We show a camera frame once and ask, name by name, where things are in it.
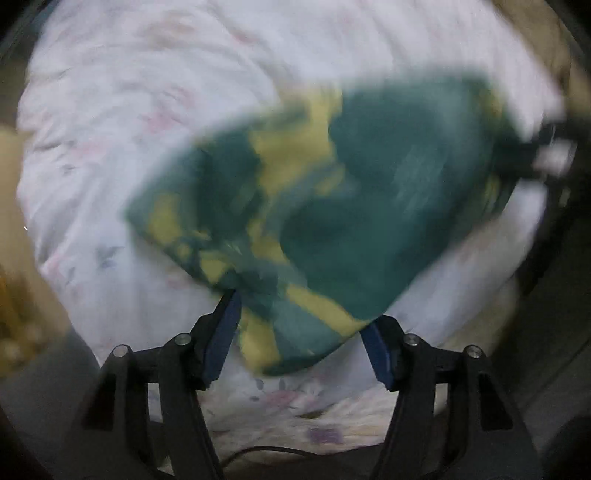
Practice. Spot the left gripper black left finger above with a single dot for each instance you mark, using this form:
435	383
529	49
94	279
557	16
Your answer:
109	438

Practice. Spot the green yellow camouflage shorts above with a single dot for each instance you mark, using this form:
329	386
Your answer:
322	211

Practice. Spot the white floral bed sheet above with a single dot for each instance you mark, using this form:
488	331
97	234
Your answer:
118	89

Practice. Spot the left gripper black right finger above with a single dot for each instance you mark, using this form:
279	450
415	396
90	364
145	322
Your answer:
452	419

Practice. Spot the cream bear print duvet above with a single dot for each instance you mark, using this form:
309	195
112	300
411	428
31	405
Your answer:
554	46

